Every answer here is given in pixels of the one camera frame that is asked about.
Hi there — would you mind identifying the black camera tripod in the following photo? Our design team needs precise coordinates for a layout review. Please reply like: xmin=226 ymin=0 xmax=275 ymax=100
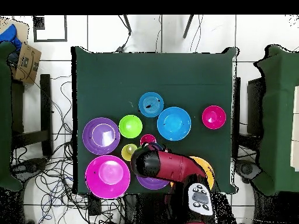
xmin=123 ymin=15 xmax=195 ymax=40

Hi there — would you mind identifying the black wooden stand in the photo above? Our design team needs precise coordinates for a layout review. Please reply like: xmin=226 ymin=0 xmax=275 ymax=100
xmin=11 ymin=73 xmax=54 ymax=157
xmin=233 ymin=76 xmax=266 ymax=159

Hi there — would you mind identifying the red cup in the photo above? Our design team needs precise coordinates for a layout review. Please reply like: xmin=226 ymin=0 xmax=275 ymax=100
xmin=139 ymin=134 xmax=158 ymax=146

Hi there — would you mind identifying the blue bowl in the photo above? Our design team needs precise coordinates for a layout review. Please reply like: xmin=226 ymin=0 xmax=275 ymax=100
xmin=157 ymin=106 xmax=192 ymax=142

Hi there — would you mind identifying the large yellow bowl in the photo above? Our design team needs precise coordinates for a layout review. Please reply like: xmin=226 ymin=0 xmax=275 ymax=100
xmin=169 ymin=156 xmax=215 ymax=191

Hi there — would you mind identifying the green cloth side table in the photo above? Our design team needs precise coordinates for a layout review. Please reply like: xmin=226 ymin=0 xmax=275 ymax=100
xmin=0 ymin=41 xmax=24 ymax=193
xmin=252 ymin=44 xmax=299 ymax=197

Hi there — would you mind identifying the large pink bowl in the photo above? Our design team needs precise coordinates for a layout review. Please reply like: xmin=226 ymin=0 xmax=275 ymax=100
xmin=84 ymin=155 xmax=131 ymax=200

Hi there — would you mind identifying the yellow cup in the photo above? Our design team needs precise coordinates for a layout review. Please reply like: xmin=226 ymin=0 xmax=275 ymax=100
xmin=120 ymin=143 xmax=138 ymax=162

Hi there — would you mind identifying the tangle of floor cables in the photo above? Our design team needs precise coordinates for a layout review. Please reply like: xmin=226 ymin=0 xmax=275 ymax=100
xmin=11 ymin=74 xmax=128 ymax=224

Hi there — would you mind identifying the grey pedestal leg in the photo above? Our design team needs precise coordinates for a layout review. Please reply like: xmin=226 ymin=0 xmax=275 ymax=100
xmin=234 ymin=159 xmax=262 ymax=181
xmin=12 ymin=157 xmax=48 ymax=179

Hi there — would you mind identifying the cardboard box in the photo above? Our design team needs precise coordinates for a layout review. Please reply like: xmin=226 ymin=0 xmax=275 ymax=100
xmin=13 ymin=42 xmax=43 ymax=85

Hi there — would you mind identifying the white box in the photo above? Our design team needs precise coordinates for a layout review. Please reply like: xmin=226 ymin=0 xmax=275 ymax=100
xmin=290 ymin=85 xmax=299 ymax=172

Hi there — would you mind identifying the small green bowl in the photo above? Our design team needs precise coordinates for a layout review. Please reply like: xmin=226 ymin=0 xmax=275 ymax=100
xmin=118 ymin=114 xmax=144 ymax=139

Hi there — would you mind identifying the dark green tablecloth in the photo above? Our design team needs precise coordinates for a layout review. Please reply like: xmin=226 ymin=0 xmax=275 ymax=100
xmin=71 ymin=45 xmax=239 ymax=195

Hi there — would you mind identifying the small red bowl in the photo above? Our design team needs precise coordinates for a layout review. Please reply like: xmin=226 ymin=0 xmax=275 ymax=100
xmin=201 ymin=105 xmax=227 ymax=130

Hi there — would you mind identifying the blue cloth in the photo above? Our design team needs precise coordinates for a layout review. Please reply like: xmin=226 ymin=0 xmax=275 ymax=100
xmin=0 ymin=23 xmax=23 ymax=51

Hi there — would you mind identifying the black power strip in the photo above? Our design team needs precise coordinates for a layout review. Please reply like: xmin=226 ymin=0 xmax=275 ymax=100
xmin=88 ymin=194 xmax=102 ymax=216

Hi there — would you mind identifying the purple bowl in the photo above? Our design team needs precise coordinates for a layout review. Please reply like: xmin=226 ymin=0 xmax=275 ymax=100
xmin=135 ymin=174 xmax=170 ymax=190
xmin=82 ymin=117 xmax=121 ymax=156

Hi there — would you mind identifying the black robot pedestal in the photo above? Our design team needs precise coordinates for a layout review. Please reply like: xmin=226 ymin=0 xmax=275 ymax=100
xmin=123 ymin=193 xmax=169 ymax=224

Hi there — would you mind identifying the translucent teal bowl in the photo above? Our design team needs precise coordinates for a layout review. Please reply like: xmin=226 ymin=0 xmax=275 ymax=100
xmin=138 ymin=92 xmax=165 ymax=118

